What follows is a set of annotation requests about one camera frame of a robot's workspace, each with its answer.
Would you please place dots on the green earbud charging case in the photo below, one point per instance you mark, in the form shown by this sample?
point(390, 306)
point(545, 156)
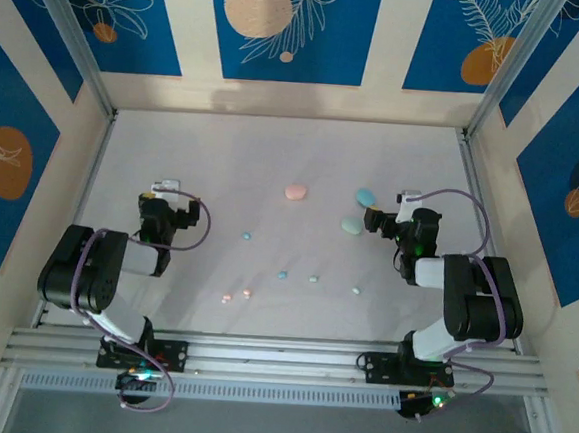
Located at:
point(351, 226)

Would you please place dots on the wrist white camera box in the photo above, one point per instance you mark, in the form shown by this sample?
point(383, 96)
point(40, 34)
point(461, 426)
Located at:
point(166, 185)
point(408, 208)

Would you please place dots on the blue earbud charging case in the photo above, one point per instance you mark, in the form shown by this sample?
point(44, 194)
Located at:
point(365, 196)

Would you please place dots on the aluminium table side rail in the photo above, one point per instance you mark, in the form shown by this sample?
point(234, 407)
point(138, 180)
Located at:
point(477, 191)
point(98, 161)

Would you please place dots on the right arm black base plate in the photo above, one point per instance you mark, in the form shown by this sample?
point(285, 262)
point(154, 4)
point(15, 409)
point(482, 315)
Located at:
point(375, 366)

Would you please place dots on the pink earbud charging case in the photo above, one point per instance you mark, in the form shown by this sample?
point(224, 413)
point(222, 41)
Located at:
point(296, 192)

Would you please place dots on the left black control board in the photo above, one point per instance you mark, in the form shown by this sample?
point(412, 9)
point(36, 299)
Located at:
point(131, 378)

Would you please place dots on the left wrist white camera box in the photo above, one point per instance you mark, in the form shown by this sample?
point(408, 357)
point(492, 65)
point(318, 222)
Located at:
point(166, 185)

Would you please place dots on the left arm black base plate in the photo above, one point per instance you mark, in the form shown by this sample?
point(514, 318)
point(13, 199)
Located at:
point(178, 355)

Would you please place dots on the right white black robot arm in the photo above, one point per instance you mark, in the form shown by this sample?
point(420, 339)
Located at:
point(488, 302)

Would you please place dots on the right black control board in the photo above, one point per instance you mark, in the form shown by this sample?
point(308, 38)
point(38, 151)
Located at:
point(412, 404)

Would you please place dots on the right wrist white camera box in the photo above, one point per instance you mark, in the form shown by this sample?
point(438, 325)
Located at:
point(408, 208)

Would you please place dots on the black control board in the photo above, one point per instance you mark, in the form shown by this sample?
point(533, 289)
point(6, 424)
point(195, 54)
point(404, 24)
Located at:
point(412, 404)
point(131, 378)

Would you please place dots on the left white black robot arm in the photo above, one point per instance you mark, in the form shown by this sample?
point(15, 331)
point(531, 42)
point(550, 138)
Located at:
point(79, 270)

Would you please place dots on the aluminium mounting rail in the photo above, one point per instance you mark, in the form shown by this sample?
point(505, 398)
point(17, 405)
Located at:
point(278, 358)

